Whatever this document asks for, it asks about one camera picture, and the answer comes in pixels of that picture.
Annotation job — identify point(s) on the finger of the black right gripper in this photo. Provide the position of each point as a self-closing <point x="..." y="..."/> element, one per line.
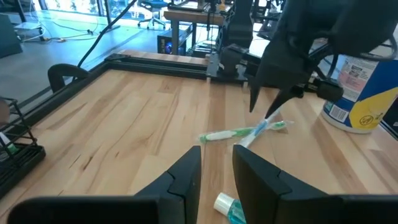
<point x="255" y="96"/>
<point x="283" y="98"/>

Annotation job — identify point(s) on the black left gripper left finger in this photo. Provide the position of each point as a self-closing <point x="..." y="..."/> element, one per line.
<point x="180" y="199"/>

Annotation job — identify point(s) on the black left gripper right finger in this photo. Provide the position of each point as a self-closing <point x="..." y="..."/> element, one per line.
<point x="280" y="205"/>

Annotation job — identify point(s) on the blue toothbrush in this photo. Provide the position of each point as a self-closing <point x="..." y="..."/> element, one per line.
<point x="260" y="128"/>

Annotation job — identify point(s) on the blue mouthwash bottle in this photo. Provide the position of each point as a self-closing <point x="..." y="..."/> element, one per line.
<point x="236" y="214"/>

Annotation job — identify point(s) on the green toothbrush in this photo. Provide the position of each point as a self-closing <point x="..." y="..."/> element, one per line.
<point x="224" y="135"/>
<point x="7" y="143"/>

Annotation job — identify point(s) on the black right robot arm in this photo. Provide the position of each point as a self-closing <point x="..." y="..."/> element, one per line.
<point x="357" y="25"/>

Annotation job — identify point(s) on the wooden desk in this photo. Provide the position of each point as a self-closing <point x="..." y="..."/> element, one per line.
<point x="192" y="17"/>

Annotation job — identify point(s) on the black computer tower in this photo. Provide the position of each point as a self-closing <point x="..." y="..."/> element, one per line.
<point x="164" y="46"/>

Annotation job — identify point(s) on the blue office chair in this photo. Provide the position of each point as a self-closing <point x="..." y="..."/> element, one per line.
<point x="152" y="4"/>

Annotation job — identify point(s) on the dark grey cabinet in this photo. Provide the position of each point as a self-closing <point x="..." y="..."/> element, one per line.
<point x="9" y="37"/>

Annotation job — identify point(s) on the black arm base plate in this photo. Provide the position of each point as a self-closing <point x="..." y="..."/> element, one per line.
<point x="214" y="74"/>

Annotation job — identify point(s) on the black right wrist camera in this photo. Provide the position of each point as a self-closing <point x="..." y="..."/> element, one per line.
<point x="329" y="91"/>

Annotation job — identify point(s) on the black aluminium table frame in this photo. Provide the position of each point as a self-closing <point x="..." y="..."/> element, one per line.
<point x="155" y="67"/>

